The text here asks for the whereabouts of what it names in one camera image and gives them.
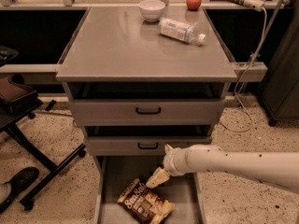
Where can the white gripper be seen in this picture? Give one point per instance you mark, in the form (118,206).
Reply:
(174,163)

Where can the brown sea salt chip bag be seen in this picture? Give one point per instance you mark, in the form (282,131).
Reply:
(144,203)

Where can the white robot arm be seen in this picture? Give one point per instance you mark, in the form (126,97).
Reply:
(276,169)

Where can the grey middle drawer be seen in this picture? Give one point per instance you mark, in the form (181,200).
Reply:
(122,140)

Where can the grey drawer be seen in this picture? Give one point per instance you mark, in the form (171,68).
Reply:
(122,140)
(117,172)
(114,103)

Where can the grey bottom drawer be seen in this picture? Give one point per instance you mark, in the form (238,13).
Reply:
(117,172)

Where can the grey drawer cabinet with counter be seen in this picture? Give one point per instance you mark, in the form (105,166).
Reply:
(115,44)

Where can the grey top drawer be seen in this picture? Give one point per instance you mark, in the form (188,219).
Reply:
(114,103)

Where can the clear plastic water bottle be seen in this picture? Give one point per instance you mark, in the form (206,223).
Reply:
(181,31)

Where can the dark grey side cabinet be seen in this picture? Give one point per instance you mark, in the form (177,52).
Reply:
(279,89)

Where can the black shoe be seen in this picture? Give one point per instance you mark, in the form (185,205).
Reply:
(16,185)

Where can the white ceramic bowl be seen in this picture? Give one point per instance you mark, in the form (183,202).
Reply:
(151,10)

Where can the black rolling chair stand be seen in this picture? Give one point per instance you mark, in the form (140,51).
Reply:
(8,124)

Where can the red apple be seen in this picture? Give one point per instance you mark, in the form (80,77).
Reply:
(193,4)

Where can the brown padded seat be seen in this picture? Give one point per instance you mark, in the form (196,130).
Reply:
(15,94)

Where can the black middle drawer handle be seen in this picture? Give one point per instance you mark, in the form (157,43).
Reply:
(150,146)

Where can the black drawer handle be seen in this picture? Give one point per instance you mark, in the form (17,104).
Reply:
(141,111)
(150,146)

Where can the black top drawer handle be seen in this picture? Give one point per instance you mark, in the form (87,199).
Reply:
(141,111)

